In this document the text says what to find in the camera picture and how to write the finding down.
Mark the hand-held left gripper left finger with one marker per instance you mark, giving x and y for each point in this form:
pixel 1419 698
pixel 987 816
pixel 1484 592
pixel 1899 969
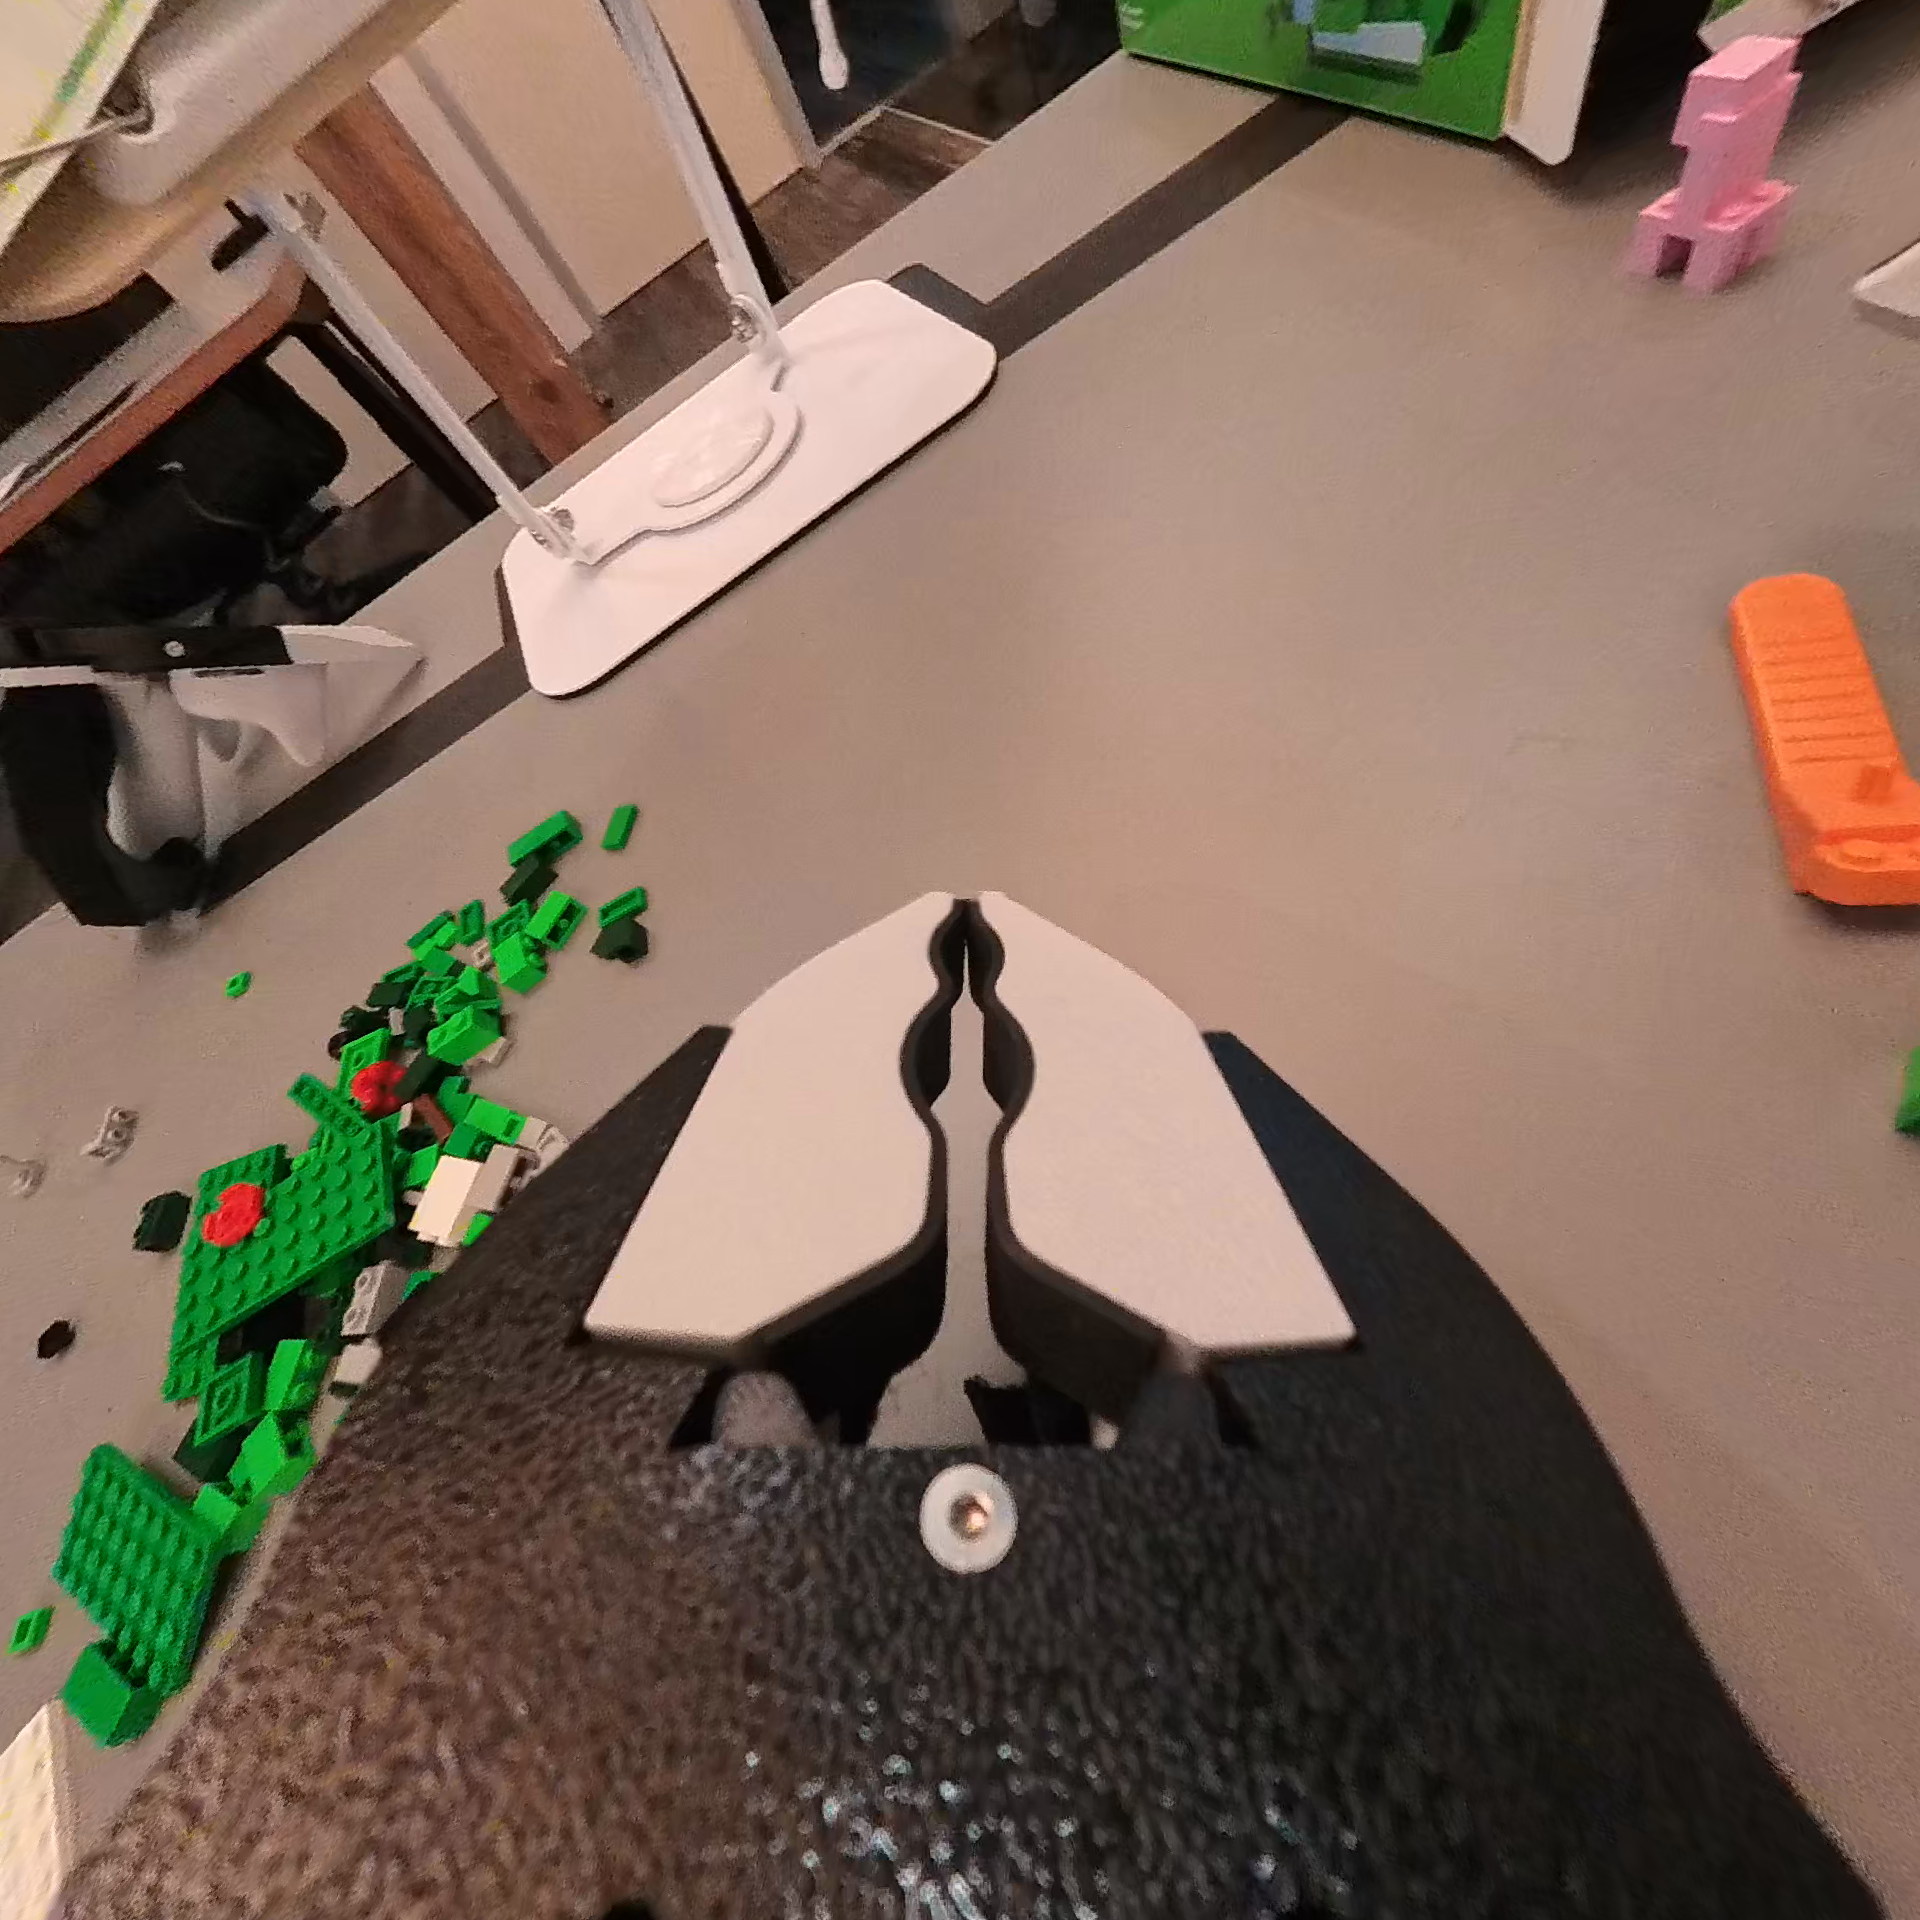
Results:
pixel 779 1154

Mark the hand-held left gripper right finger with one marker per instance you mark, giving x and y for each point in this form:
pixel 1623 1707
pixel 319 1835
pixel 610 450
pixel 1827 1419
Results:
pixel 1154 1171

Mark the pile of green lego pieces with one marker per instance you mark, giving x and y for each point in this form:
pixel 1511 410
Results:
pixel 322 1215

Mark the small clear lego piece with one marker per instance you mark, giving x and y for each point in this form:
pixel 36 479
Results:
pixel 22 1172
pixel 112 1131

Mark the small green lego brick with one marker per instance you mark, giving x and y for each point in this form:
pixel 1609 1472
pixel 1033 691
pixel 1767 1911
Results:
pixel 1908 1094

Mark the green lego box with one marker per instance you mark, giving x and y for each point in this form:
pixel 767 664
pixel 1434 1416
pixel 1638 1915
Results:
pixel 1350 60

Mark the pink lego pig figure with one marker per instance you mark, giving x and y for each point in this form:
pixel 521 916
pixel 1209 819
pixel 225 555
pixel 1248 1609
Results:
pixel 1724 166

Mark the white desk lamp base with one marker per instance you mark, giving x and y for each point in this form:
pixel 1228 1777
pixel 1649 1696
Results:
pixel 751 450

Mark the orange brick separator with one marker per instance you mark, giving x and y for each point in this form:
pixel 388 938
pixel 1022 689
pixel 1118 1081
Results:
pixel 1808 721

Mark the wooden table leg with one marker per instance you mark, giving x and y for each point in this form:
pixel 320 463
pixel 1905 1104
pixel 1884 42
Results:
pixel 451 283

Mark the white instruction booklet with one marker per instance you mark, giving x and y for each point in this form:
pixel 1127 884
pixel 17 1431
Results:
pixel 30 1815

